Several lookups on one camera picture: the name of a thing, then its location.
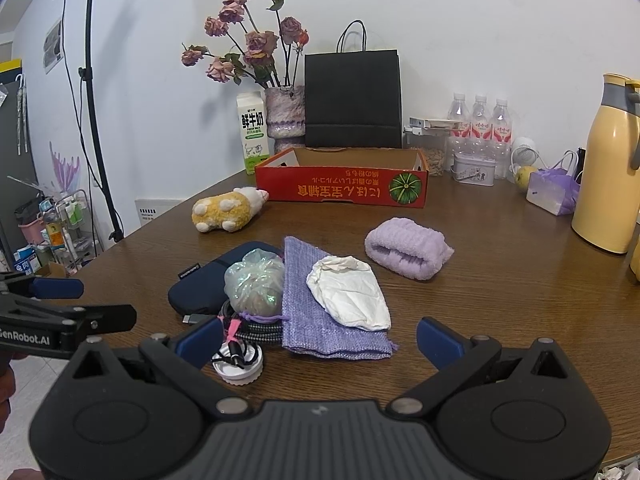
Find clear container of seeds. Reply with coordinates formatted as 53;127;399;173
404;127;451;177

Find purple fuzzy vase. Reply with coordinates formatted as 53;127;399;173
264;85;307;153

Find green-yellow apple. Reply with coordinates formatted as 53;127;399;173
515;165;540;192

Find black lamp stand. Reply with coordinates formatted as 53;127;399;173
34;0;126;246

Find braided cable with pink tie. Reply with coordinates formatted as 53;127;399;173
182;296;287;368

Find purple flower wall decal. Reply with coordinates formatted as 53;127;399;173
49;141;83;196

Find dark grey cabinet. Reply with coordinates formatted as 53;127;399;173
0;57;40;273

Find small flat white box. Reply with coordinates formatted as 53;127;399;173
409;116;465;133

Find yellow and white plush toy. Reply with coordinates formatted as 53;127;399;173
191;186;271;233

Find red cardboard box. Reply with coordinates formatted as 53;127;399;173
254;147;430;209

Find white milk carton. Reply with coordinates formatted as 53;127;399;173
236;91;271;176

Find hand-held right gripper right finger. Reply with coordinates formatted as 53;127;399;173
390;316;574;418

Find navy zip pouch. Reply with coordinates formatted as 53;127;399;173
167;241;286;317

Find metal storage cart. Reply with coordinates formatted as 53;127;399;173
47;187;106;276

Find purple plastic bag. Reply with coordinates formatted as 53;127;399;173
525;152;583;217

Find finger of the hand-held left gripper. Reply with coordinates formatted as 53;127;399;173
0;272;85;301
0;293;138;347

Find small white fan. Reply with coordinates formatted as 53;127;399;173
510;136;541;181

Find dried pink roses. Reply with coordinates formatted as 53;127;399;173
181;0;311;88

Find person's left hand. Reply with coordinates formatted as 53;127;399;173
0;352;28;428

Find pink basket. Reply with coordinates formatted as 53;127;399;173
18;211;48;247

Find yellow thermos jug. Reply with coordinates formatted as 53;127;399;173
571;73;640;255

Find white round lid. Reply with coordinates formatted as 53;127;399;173
211;342;264;386

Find white wall socket panel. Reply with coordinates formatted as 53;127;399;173
135;198;187;222

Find white cloth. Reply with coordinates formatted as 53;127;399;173
306;255;392;332

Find purple fluffy towel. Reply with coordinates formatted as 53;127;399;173
364;217;456;281

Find iridescent plastic bag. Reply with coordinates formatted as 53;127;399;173
223;251;286;318

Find purple woven pouch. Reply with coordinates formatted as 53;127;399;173
281;236;400;361

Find wall poster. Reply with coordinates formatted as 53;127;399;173
42;16;66;75

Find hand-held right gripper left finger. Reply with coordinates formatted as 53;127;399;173
70;316;251;418

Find white tin box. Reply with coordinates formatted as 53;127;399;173
452;152;497;182

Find black paper bag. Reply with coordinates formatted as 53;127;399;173
304;20;403;150

